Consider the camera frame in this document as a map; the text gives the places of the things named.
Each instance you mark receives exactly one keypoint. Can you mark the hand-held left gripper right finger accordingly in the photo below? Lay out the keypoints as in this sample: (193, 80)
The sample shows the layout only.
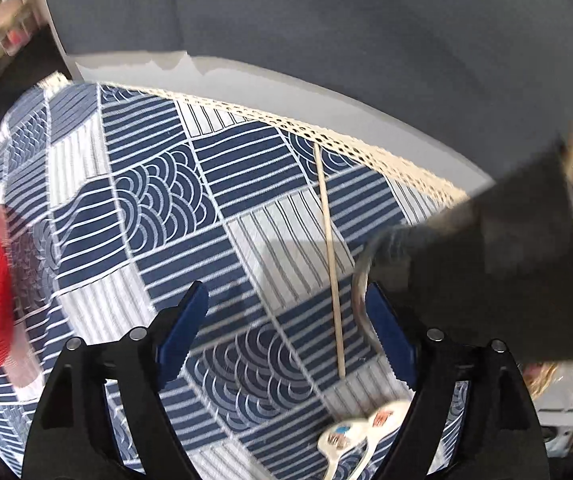
(390, 332)

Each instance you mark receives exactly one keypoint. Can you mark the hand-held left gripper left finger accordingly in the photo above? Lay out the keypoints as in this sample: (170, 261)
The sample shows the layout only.
(186, 325)

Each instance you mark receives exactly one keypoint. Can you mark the black metal utensil cup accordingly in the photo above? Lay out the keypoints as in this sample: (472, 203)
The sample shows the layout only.
(496, 255)

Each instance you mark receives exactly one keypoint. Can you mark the white spoon red print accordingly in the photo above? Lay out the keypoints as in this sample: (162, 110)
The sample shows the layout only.
(384, 416)

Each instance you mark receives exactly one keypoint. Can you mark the white spoon blue print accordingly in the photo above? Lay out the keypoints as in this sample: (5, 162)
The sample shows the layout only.
(339, 437)

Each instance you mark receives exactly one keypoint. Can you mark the blue white patterned tablecloth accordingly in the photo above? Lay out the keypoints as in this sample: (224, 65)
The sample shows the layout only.
(166, 200)

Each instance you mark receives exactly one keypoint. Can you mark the blue grey backdrop sheet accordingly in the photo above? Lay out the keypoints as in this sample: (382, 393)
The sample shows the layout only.
(366, 25)

